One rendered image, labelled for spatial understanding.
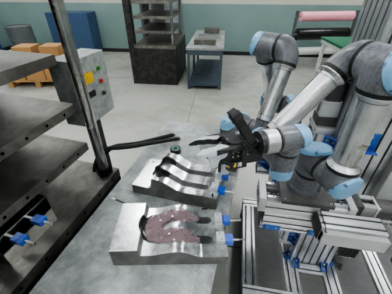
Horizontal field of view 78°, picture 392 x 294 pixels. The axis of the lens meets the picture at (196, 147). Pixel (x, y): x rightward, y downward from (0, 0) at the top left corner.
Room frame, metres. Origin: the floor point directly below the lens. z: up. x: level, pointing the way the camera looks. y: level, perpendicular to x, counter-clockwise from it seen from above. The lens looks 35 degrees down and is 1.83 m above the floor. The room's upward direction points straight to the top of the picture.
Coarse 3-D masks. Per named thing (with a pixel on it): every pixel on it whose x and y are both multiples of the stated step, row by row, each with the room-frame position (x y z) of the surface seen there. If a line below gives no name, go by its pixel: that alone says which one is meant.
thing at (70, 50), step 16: (48, 0) 1.18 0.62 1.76; (64, 16) 1.18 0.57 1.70; (64, 32) 1.17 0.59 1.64; (64, 48) 1.17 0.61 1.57; (80, 64) 1.21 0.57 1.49; (80, 80) 1.18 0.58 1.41; (80, 96) 1.17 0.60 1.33; (96, 128) 1.19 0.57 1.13; (96, 144) 1.17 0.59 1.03; (96, 160) 1.18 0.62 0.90
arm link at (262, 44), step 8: (264, 32) 1.24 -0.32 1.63; (256, 40) 1.23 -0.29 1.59; (264, 40) 1.20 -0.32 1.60; (272, 40) 1.18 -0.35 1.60; (256, 48) 1.22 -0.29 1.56; (264, 48) 1.19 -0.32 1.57; (272, 48) 1.16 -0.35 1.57; (256, 56) 1.24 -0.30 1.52; (264, 56) 1.20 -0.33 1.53; (272, 56) 1.16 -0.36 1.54; (264, 64) 1.22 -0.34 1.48; (272, 64) 1.24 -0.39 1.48; (264, 72) 1.27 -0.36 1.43; (272, 72) 1.26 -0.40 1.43; (264, 80) 1.30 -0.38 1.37; (264, 88) 1.34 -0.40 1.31; (264, 96) 1.36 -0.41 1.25
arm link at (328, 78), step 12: (348, 48) 0.78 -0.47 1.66; (336, 60) 0.78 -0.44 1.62; (348, 60) 0.75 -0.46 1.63; (324, 72) 0.78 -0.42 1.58; (336, 72) 0.76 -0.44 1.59; (312, 84) 0.77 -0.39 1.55; (324, 84) 0.76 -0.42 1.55; (336, 84) 0.76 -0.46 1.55; (300, 96) 0.76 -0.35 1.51; (312, 96) 0.75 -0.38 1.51; (324, 96) 0.75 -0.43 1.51; (288, 108) 0.75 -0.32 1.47; (300, 108) 0.74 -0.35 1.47; (312, 108) 0.74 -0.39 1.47; (276, 120) 0.74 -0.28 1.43; (288, 120) 0.73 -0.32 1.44; (300, 120) 0.73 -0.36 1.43; (252, 132) 0.77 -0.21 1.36
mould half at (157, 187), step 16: (160, 160) 1.24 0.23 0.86; (176, 160) 1.15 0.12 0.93; (144, 176) 1.08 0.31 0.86; (160, 176) 1.00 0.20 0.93; (176, 176) 1.03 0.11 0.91; (192, 176) 1.06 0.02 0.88; (144, 192) 0.99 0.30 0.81; (160, 192) 0.96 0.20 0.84; (176, 192) 0.94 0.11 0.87; (192, 192) 0.92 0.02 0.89; (208, 192) 0.92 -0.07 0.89; (208, 208) 0.89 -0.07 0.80
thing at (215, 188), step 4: (212, 184) 0.95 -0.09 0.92; (216, 184) 0.95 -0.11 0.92; (212, 188) 0.93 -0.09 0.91; (216, 188) 0.92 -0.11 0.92; (220, 188) 0.94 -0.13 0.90; (224, 188) 0.94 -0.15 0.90; (216, 192) 0.92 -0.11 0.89; (220, 192) 0.92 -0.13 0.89; (224, 192) 0.91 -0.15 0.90; (228, 192) 0.92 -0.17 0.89; (232, 192) 0.92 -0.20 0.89
